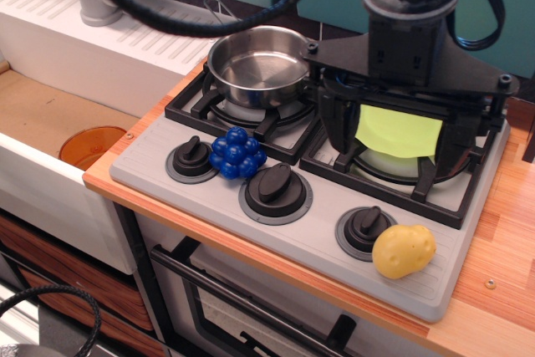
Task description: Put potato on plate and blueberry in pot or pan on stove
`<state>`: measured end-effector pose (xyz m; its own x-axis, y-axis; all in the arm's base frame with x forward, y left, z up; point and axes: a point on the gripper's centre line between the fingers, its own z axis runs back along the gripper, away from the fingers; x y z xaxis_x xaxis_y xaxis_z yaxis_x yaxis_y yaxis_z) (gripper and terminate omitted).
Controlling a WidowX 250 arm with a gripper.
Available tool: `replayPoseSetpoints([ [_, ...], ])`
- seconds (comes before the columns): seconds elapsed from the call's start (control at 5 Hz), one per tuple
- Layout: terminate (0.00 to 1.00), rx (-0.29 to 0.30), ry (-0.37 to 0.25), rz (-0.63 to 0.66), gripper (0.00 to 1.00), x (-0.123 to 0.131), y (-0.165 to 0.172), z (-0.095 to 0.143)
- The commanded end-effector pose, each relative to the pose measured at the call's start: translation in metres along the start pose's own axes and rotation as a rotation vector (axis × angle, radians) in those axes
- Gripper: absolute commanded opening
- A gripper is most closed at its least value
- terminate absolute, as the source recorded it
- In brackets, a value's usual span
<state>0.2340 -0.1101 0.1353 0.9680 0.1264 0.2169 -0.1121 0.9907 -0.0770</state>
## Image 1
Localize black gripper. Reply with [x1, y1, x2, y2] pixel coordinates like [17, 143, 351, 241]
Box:
[302, 33, 520, 178]

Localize yellow toy potato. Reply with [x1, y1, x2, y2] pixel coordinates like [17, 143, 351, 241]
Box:
[372, 225, 436, 279]

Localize blue toy blueberry cluster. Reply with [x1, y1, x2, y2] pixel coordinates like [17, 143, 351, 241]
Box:
[209, 126, 267, 180]

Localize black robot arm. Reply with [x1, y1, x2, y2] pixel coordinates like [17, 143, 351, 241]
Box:
[303, 0, 519, 176]

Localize light green plastic plate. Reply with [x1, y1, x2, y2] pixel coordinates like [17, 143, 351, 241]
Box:
[355, 105, 442, 159]

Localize black right stove knob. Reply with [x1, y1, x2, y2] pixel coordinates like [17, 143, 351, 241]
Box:
[335, 206, 397, 263]

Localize black stove knob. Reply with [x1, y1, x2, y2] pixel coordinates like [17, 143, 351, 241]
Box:
[335, 206, 397, 263]
[166, 135, 219, 185]
[238, 163, 313, 226]

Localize grey toy stove top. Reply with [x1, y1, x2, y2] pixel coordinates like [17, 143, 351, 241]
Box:
[109, 59, 512, 324]

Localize black middle stove knob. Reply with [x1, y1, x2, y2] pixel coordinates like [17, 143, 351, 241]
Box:
[238, 163, 313, 226]

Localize stainless steel pot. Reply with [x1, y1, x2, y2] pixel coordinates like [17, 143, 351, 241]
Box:
[207, 25, 309, 110]

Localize black left stove knob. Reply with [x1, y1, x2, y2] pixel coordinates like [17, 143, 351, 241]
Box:
[166, 135, 219, 185]

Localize black right burner grate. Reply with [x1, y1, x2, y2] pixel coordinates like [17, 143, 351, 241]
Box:
[299, 117, 510, 230]

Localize black burner grate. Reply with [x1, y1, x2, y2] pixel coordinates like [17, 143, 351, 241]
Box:
[165, 64, 323, 166]
[299, 117, 510, 230]

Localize black left burner grate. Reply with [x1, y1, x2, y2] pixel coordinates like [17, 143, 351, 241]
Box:
[165, 64, 323, 166]

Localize orange plastic cup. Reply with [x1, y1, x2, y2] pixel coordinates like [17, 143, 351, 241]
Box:
[59, 125, 126, 171]

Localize wooden drawer fronts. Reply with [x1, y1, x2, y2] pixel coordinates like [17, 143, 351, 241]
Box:
[1, 211, 166, 356]

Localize white toy sink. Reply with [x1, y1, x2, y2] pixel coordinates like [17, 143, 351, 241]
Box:
[1, 0, 212, 274]

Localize oven door with black handle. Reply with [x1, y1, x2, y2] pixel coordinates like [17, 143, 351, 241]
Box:
[150, 237, 429, 356]

